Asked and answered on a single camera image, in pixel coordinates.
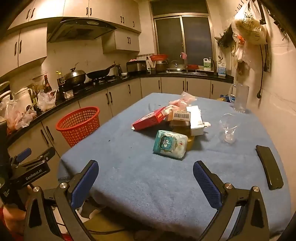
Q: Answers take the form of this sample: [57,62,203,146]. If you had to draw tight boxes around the dark cooking pot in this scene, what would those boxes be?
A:
[155,60,167,72]

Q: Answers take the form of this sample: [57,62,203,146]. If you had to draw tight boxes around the white red plastic bag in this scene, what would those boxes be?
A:
[37,89,57,112]

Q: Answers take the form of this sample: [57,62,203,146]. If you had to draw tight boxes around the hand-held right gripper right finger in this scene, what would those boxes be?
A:
[193,160,271,241]

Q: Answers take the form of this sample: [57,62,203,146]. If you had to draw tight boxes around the black wall hook rail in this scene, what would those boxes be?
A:
[235,0,290,41]

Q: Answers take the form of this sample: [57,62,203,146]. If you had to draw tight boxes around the black range hood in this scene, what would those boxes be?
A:
[47,18,117,43]

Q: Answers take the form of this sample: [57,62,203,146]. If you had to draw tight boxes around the oil bottle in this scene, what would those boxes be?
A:
[31,86,40,112]

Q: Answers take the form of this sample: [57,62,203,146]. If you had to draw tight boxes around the white red-print packet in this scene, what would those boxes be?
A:
[162,105,177,116]

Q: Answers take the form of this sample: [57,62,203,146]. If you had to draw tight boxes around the yellow sponge block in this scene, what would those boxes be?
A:
[170,120,197,151]

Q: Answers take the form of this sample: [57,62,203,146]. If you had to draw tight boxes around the red plastic mesh basket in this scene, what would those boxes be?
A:
[56,107,101,148]

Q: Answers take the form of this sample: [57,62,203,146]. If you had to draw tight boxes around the person's left forearm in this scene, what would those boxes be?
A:
[0,207,26,241]

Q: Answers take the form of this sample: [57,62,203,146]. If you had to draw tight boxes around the white electric kettle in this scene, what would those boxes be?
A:
[14,87,33,109]

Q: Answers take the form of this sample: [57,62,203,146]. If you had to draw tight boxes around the black gas stove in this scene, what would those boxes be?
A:
[67,74,129,90]

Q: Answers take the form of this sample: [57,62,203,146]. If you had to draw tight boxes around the black kitchen countertop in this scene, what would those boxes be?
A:
[0,71,234,139]

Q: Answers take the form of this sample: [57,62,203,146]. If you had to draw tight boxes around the white kitchen appliance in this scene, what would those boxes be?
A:
[0,81,12,100]

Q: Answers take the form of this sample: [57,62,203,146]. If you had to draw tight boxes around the blue tablecloth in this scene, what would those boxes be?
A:
[57,93,287,240]

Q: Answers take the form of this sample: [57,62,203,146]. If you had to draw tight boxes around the hanging yellowish plastic bag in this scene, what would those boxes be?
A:
[232,0,267,45]

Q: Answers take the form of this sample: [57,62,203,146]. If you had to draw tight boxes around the black frying pan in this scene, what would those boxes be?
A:
[86,63,116,80]

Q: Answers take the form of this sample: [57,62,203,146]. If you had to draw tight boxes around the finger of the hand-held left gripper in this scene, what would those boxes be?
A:
[14,147,56,170]
[9,148,32,167]

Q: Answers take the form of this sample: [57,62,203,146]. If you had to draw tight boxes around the beige upper cabinets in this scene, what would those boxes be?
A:
[0,0,141,79]

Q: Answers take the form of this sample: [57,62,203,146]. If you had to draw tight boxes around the tan box with barcode label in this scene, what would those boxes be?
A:
[165,110,191,122]

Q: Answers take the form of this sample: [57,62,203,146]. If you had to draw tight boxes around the faucet with pink cloth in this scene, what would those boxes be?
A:
[180,52,188,72]

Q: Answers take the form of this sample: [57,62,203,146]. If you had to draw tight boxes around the crumpled white plastic bag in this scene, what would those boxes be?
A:
[5,98,37,130]

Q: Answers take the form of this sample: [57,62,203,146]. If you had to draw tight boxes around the dark sauce bottle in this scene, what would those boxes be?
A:
[43,75,52,93]

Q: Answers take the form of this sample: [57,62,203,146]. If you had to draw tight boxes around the white tube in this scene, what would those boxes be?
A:
[186,105,205,136]

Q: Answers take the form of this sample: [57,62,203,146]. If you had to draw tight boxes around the dark bottle yellow cap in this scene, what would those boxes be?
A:
[57,72,66,93]

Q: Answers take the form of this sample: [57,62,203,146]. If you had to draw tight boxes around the black power cable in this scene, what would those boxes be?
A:
[257,0,270,99]

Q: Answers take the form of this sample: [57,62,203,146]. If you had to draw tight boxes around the steel sink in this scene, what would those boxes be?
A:
[165,70,207,76]

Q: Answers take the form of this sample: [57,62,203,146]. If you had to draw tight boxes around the blue yellow plastic bag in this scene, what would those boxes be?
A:
[216,94,236,103]

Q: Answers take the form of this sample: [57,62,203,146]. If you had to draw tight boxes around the black smartphone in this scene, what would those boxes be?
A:
[255,145,284,190]

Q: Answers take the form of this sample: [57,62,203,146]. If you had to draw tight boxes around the glass pot lid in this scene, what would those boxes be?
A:
[167,60,185,71]

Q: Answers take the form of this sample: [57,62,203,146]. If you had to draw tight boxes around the red cardboard box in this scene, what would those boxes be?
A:
[131,107,167,131]

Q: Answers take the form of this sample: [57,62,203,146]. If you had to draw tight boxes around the kitchen window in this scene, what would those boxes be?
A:
[150,0,214,67]

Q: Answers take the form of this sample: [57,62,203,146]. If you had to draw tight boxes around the cartoon print tissue pack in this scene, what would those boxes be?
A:
[153,130,189,161]

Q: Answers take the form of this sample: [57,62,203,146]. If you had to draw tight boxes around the beige cabinets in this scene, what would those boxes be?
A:
[0,0,141,79]
[7,76,234,186]

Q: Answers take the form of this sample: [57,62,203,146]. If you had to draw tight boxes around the steel wok with lid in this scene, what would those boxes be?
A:
[63,62,86,85]

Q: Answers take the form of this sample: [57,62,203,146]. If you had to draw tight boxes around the hanging clear plastic bag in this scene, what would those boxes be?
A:
[232,34,252,70]

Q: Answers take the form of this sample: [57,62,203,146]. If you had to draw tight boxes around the chopstick holder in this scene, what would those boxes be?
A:
[148,57,156,75]

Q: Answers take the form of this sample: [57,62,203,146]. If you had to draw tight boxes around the pink plastic bag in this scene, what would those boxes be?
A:
[168,91,197,110]

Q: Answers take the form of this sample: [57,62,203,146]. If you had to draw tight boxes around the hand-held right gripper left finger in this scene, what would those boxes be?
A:
[23,159,100,241]

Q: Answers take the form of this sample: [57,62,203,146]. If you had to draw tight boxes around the clear plastic cup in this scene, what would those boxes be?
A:
[218,113,238,144]

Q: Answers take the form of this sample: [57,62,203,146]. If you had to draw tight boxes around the person's left hand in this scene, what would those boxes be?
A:
[2,184,33,235]

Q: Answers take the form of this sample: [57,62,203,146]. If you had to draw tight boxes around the beige lower cabinets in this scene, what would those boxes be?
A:
[7,76,234,186]

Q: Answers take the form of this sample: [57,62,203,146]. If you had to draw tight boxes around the clear glass pitcher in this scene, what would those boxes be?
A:
[229,83,250,113]

